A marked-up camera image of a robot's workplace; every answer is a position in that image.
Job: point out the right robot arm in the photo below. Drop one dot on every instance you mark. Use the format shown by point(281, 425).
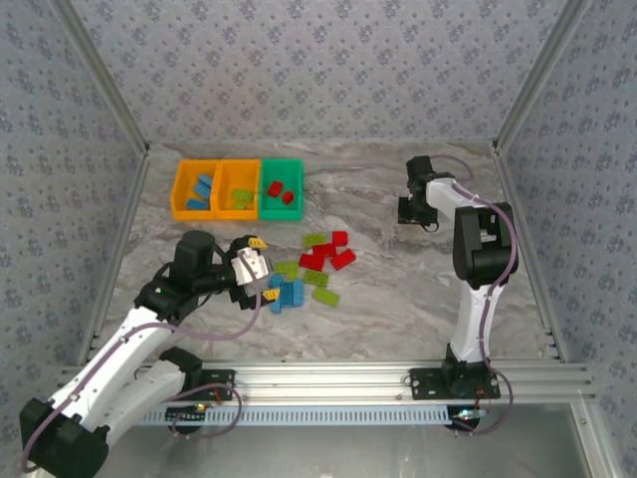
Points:
point(473, 318)

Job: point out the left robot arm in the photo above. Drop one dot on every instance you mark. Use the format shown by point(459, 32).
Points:
point(114, 358)

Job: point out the orange plastic bin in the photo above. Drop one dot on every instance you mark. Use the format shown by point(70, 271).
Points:
point(177, 191)
point(236, 215)

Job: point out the green plastic bin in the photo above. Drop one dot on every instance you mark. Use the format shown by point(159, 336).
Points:
point(278, 215)

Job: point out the black controller board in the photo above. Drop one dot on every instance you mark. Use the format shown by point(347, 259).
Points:
point(186, 415)
point(468, 414)

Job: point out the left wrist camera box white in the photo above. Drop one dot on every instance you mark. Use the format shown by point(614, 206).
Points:
point(249, 266)

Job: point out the aluminium table side rail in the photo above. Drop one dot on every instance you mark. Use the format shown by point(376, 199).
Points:
point(128, 209)
point(513, 199)

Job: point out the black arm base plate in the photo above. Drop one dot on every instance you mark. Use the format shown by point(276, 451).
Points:
point(423, 386)
point(226, 378)

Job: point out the aluminium mounting rail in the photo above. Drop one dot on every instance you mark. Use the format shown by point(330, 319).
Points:
point(323, 381)

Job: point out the aluminium frame post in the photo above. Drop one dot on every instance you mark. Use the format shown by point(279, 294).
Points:
point(103, 74)
point(539, 74)

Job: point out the aluminium frame leg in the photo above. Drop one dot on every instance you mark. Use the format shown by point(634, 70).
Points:
point(594, 443)

